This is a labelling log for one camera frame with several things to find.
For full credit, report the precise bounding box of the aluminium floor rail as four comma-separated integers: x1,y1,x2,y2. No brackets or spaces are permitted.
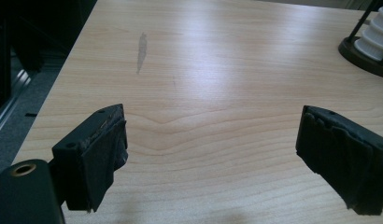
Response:
0,68,34,140

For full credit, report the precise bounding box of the stack of paper cups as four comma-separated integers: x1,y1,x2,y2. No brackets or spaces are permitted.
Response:
353,2,383,63

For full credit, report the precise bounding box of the dark cup holder with rods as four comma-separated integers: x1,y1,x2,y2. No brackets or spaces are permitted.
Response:
337,0,383,79

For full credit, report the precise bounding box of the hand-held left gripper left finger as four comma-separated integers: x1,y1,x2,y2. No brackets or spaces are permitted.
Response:
51,104,129,215

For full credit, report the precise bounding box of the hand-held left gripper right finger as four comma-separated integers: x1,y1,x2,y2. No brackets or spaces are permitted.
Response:
295,105,383,217

